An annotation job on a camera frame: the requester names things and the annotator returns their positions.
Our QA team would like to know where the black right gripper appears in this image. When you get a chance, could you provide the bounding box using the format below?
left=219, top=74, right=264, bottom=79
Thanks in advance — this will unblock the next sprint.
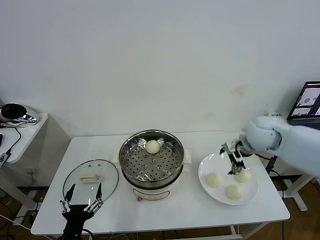
left=219, top=139, right=245, bottom=176

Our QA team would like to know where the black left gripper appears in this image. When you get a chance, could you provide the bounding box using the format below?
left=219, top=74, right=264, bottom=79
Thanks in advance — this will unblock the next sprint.
left=59, top=182, right=105, bottom=240

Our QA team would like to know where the white steamed baozi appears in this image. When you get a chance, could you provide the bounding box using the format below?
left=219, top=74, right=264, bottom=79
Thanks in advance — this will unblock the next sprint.
left=234, top=169, right=252, bottom=184
left=206, top=172, right=223, bottom=188
left=145, top=139, right=161, bottom=155
left=224, top=184, right=244, bottom=202

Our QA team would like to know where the round glass pot lid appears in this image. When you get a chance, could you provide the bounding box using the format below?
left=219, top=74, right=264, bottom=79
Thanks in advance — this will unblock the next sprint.
left=62, top=159, right=120, bottom=210

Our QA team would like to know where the stainless steel steamer basket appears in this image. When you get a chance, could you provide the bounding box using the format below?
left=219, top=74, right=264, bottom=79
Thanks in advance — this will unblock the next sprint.
left=118, top=129, right=186, bottom=186

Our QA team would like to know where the white round plate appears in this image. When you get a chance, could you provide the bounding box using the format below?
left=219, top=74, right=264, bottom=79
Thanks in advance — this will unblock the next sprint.
left=198, top=152, right=260, bottom=207

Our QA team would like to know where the cream electric cooking pot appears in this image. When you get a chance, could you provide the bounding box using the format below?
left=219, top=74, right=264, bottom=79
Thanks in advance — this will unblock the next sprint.
left=111, top=149, right=193, bottom=202

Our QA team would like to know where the white side table with headset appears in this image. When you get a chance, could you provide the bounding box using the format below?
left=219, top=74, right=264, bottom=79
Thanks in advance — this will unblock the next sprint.
left=0, top=112, right=50, bottom=226

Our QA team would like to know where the grey usb hub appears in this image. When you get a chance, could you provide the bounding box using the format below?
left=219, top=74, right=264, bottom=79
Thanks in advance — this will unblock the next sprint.
left=0, top=150, right=13, bottom=169

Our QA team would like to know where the grey open laptop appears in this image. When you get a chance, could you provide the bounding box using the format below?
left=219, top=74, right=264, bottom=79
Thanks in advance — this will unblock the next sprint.
left=286, top=81, right=320, bottom=130

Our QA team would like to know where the shiny chrome black device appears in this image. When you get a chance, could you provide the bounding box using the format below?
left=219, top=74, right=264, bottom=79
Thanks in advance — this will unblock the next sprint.
left=0, top=102, right=42, bottom=126

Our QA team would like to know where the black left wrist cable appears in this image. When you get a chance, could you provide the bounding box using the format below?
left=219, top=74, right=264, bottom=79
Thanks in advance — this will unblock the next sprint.
left=82, top=227, right=96, bottom=240

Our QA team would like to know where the black adapter cable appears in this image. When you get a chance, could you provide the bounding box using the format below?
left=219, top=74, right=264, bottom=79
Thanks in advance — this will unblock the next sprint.
left=265, top=154, right=286, bottom=199

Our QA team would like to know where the white main table frame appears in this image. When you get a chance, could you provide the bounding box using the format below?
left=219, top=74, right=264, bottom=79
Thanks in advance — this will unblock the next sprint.
left=32, top=221, right=270, bottom=240

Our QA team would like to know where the black cable on side table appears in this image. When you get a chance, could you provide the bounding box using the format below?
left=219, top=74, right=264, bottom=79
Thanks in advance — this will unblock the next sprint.
left=0, top=124, right=23, bottom=155

